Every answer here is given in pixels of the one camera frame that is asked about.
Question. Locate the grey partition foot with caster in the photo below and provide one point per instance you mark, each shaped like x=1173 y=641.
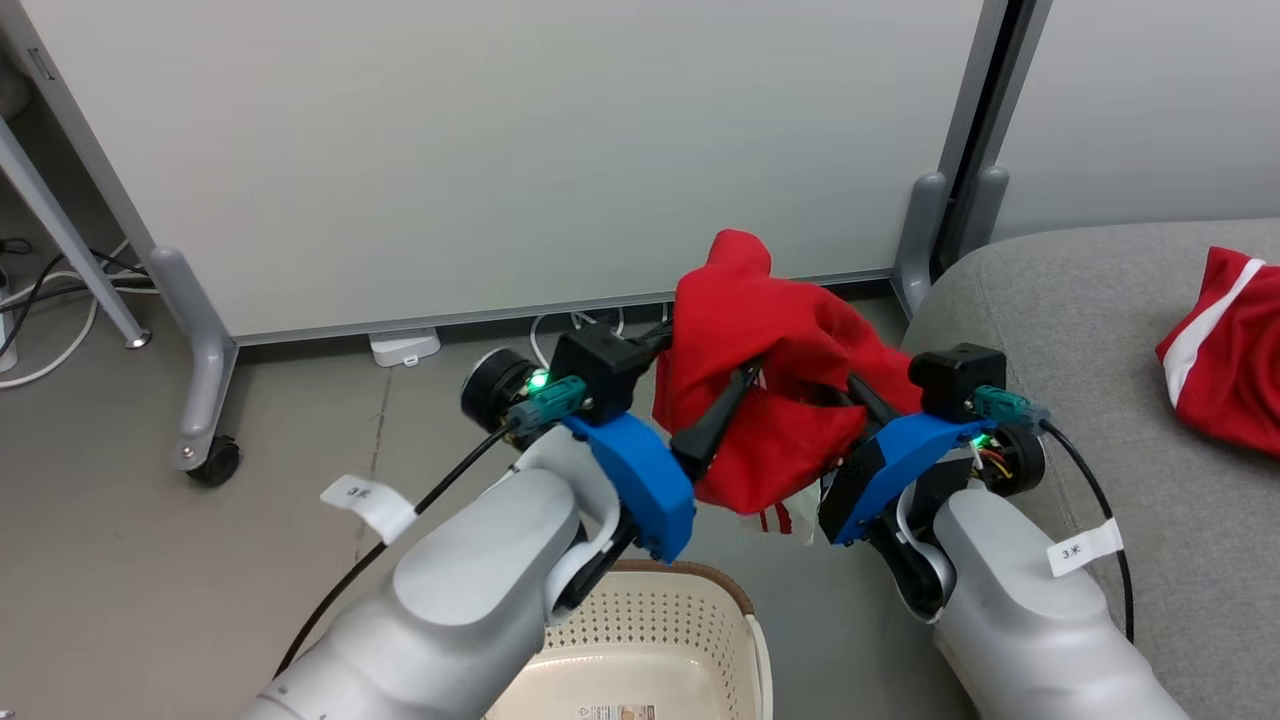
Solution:
x=205 y=370

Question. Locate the grey metal table leg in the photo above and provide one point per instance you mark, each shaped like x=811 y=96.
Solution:
x=70 y=245

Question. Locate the black caster wheel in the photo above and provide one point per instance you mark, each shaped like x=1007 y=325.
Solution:
x=215 y=463

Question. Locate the grey fabric sofa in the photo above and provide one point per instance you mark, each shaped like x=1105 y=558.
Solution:
x=1100 y=320

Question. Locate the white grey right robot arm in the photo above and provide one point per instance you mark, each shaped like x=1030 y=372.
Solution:
x=1020 y=630

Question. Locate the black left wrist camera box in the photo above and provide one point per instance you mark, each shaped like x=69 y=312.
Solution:
x=598 y=370

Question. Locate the teal right camera connector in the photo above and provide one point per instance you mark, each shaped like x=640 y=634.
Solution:
x=1008 y=405

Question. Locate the teal left camera connector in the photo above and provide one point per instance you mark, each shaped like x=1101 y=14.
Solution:
x=548 y=405

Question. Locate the teal camera connector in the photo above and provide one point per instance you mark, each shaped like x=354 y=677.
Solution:
x=1008 y=405
x=548 y=405

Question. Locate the large white partition panel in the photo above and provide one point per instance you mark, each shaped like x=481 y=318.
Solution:
x=500 y=150

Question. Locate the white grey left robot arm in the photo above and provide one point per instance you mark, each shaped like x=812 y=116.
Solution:
x=460 y=600

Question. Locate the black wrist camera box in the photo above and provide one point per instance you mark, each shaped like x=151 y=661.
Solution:
x=955 y=380
x=598 y=370

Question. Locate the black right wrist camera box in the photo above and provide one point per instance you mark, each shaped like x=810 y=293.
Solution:
x=955 y=380

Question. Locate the narrow white partition panel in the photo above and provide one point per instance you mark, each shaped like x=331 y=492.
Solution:
x=1150 y=100

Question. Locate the cream perforated laundry basket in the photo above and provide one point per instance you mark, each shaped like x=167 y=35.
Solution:
x=670 y=640

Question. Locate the red garment with white stripe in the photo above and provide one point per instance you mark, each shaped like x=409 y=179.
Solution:
x=1235 y=370

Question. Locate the paper label in basket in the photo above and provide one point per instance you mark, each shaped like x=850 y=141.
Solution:
x=615 y=712

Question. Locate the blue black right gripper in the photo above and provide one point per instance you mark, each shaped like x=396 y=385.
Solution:
x=890 y=465

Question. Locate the white power adapter box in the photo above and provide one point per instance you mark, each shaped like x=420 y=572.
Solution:
x=404 y=347

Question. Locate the short grey partition foot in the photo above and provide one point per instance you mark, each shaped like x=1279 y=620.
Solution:
x=988 y=215
x=920 y=240

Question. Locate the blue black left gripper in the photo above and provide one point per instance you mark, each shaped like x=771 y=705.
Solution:
x=640 y=480

